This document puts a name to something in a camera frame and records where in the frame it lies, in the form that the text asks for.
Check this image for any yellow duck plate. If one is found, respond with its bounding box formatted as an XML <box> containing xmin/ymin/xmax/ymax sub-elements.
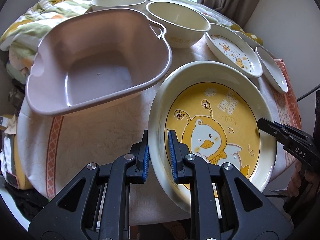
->
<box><xmin>148</xmin><ymin>61</ymin><xmax>277</xmax><ymax>212</ymax></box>

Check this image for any cream duck bowl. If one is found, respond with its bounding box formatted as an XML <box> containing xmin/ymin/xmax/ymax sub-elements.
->
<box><xmin>146</xmin><ymin>1</ymin><xmax>211</xmax><ymax>49</ymax></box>

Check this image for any white floral tablecloth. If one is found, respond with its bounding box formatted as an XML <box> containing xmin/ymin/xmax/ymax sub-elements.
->
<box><xmin>17</xmin><ymin>38</ymin><xmax>296</xmax><ymax>227</ymax></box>

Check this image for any white table rail right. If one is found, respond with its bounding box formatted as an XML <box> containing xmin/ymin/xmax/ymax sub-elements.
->
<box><xmin>234</xmin><ymin>31</ymin><xmax>260</xmax><ymax>50</ymax></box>

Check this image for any white duck outline plate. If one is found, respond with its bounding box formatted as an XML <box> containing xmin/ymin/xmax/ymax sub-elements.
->
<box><xmin>205</xmin><ymin>23</ymin><xmax>263</xmax><ymax>78</ymax></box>

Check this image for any plain white ribbed plate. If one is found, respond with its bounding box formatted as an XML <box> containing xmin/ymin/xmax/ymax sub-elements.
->
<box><xmin>254</xmin><ymin>47</ymin><xmax>289</xmax><ymax>94</ymax></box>

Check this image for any pink plastic divided tray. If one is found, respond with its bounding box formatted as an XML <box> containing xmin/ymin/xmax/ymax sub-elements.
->
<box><xmin>25</xmin><ymin>8</ymin><xmax>172</xmax><ymax>117</ymax></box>

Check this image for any person's right hand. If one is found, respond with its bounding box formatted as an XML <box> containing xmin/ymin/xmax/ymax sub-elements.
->
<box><xmin>287</xmin><ymin>160</ymin><xmax>319</xmax><ymax>198</ymax></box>

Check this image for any orange patterned cloth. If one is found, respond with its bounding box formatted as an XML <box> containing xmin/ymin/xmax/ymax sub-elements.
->
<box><xmin>268</xmin><ymin>59</ymin><xmax>302</xmax><ymax>172</ymax></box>

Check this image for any floral green striped duvet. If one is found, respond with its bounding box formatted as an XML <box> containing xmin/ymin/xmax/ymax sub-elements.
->
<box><xmin>0</xmin><ymin>0</ymin><xmax>264</xmax><ymax>86</ymax></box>

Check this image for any white ribbed bowl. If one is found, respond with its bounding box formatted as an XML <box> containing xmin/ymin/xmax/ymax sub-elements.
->
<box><xmin>91</xmin><ymin>0</ymin><xmax>146</xmax><ymax>11</ymax></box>

